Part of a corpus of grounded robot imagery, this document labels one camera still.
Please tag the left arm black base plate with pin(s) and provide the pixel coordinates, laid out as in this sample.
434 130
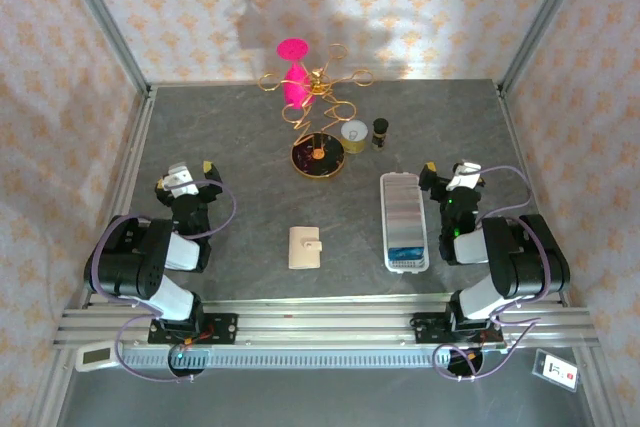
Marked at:
225 328

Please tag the aluminium frame post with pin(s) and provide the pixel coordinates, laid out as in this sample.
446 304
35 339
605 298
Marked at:
545 12
100 12

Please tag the silver credit card stack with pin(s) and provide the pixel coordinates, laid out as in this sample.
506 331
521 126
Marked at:
404 212

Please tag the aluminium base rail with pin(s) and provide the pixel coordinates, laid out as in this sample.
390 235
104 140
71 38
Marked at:
325 327

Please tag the beige card holder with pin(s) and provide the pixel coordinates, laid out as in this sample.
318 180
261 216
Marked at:
304 249

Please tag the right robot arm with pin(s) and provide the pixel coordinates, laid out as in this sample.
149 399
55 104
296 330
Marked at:
520 267

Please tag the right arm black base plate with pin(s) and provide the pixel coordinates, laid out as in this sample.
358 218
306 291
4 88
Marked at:
427 327

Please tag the white label badge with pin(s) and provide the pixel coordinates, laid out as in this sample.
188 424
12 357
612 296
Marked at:
556 369

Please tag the white digital display device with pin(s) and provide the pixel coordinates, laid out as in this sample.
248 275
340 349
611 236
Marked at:
95 357

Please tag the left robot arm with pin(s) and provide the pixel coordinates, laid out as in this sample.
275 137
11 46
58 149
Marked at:
125 262

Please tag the pink wine glass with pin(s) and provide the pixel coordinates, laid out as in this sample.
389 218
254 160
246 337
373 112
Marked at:
292 49

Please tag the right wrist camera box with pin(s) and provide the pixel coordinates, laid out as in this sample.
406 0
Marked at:
464 176

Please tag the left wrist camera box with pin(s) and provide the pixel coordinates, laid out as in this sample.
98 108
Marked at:
181 178

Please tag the yellow tin can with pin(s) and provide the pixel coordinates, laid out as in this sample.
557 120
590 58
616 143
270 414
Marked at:
355 137

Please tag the small dark bottle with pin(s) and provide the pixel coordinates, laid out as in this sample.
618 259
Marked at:
380 134

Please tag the white slotted card tray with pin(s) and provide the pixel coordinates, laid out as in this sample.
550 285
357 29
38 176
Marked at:
407 266

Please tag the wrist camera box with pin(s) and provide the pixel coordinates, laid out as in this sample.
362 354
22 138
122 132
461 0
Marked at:
181 178
464 176

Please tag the aluminium table side rail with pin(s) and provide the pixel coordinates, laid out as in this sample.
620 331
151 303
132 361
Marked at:
510 122
130 162

